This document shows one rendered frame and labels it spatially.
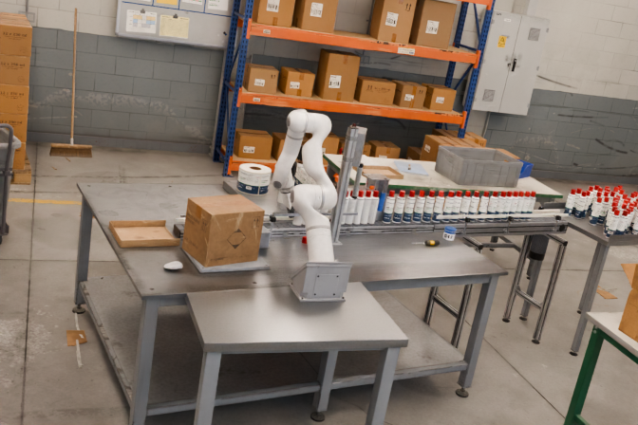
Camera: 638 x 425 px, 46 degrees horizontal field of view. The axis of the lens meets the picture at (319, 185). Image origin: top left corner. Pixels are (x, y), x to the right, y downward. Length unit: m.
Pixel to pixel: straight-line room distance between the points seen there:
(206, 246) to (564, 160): 7.85
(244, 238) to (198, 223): 0.23
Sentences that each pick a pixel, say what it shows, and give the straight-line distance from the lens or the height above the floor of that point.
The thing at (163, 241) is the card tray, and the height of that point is 0.86.
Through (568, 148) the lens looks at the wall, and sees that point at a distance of 10.83.
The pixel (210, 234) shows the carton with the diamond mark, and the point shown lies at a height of 1.02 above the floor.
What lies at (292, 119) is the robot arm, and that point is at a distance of 3.71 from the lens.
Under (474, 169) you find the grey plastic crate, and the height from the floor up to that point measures 0.94.
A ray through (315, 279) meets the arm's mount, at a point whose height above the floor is 0.94.
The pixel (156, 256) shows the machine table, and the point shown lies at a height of 0.83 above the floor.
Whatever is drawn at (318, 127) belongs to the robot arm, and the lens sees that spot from 3.74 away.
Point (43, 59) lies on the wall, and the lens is 8.33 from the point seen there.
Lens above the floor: 2.33
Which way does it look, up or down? 17 degrees down
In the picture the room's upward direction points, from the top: 10 degrees clockwise
